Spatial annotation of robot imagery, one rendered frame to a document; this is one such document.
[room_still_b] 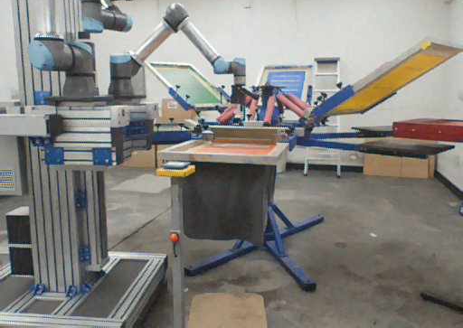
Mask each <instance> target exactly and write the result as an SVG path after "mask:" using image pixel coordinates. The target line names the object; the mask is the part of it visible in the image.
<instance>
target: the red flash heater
mask: <svg viewBox="0 0 463 328"><path fill-rule="evenodd" d="M392 131H393V136H392V137H401V138H409V139H419V140H427V141H444V142H452V143H461V144H463V122H459V121H448V120H444V119H435V118H418V119H407V120H403V121H397V122H392Z"/></svg>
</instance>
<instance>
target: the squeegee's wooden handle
mask: <svg viewBox="0 0 463 328"><path fill-rule="evenodd" d="M211 132H213V139H215V137H229V138H250V139H271V141H272V135H277V134H278V129H277V128H251V127H211Z"/></svg>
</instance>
